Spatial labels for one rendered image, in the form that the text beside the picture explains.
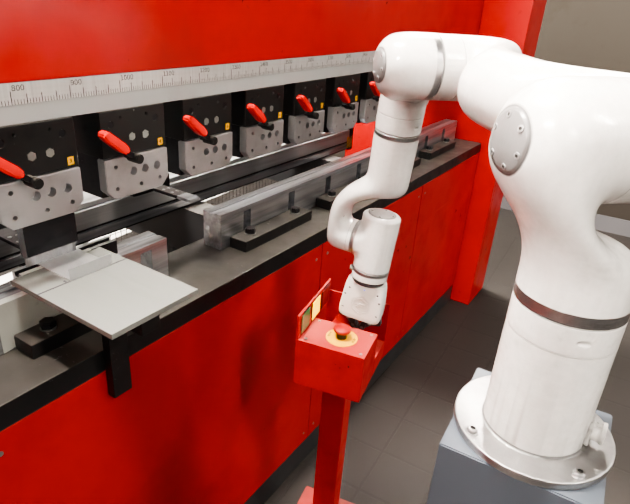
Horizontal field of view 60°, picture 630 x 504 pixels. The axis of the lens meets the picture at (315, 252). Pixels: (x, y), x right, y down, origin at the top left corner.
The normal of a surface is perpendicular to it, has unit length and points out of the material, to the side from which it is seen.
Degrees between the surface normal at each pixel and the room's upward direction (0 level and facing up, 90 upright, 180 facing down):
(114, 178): 90
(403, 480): 0
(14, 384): 0
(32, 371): 0
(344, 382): 90
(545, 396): 90
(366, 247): 89
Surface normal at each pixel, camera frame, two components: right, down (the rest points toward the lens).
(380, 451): 0.07, -0.90
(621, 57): -0.49, 0.34
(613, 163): 0.25, 0.46
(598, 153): 0.14, 0.27
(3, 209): 0.83, 0.29
